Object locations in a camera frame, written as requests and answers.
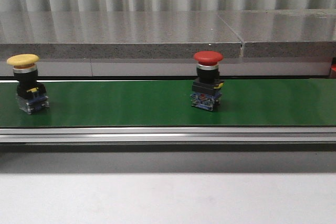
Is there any grey speckled stone slab right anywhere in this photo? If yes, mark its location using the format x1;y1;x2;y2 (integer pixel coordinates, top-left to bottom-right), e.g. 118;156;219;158
217;9;335;59

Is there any aluminium conveyor frame rail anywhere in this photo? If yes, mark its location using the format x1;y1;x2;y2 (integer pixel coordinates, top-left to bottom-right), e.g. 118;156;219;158
1;126;335;144

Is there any yellow mushroom push button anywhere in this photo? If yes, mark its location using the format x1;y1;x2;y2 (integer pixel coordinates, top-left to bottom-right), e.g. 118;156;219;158
6;54;50;114

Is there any green conveyor belt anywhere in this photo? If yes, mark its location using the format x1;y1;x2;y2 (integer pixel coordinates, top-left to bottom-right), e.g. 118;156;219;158
1;79;335;127

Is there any red mushroom push button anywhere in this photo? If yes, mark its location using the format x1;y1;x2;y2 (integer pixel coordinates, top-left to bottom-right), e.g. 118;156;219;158
191;51;224;111

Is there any grey speckled stone slab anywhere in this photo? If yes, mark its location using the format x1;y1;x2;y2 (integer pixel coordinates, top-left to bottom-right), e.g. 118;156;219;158
217;9;335;59
1;11;241;60

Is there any grey speckled stone slab left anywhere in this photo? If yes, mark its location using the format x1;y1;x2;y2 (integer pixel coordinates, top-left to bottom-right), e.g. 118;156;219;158
1;11;241;60

